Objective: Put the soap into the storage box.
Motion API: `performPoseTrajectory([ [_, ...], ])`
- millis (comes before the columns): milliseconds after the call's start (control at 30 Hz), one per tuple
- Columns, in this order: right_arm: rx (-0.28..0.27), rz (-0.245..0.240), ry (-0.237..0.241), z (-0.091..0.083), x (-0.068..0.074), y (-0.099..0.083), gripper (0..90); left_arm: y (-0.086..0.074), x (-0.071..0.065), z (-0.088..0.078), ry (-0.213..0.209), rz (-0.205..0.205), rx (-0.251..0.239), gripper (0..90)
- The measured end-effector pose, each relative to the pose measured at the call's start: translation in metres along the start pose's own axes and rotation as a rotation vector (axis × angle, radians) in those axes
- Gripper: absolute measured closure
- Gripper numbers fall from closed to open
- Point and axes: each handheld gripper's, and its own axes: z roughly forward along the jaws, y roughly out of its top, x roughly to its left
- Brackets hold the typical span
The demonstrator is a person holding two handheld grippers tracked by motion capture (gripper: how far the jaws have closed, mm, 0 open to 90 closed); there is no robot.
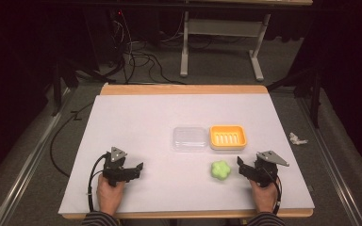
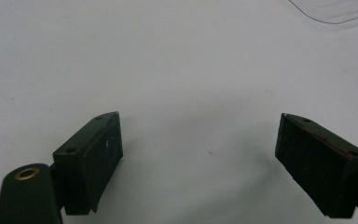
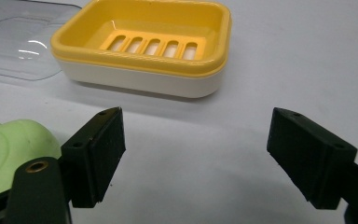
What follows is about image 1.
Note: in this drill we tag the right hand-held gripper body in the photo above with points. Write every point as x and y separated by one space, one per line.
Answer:
264 169

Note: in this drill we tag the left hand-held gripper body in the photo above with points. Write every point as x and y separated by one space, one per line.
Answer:
116 169

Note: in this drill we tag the green flower-shaped soap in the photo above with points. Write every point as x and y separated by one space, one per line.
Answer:
221 170

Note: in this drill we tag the yellow soap dish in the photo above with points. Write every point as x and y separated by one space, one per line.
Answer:
227 137

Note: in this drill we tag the clear plastic container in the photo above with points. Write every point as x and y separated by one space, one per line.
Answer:
190 139

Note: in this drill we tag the person's left hand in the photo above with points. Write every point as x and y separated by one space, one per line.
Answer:
108 196

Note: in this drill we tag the person's right hand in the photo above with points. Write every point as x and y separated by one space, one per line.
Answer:
265 197

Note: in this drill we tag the crumpled white paper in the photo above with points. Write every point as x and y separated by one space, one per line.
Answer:
297 139

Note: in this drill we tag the person's right striped sleeve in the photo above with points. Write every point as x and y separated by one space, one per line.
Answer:
265 219

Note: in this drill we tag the person's striped sleeve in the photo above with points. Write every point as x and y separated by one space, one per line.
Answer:
265 219
99 219

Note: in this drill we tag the white table mat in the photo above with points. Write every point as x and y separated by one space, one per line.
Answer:
169 125

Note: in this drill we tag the person's left striped sleeve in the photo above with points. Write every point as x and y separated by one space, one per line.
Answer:
99 219

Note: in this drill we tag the black metal stand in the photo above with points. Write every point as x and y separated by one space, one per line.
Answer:
59 78
311 88

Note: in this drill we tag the grey metal desk frame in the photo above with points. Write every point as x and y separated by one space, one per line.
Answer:
223 28

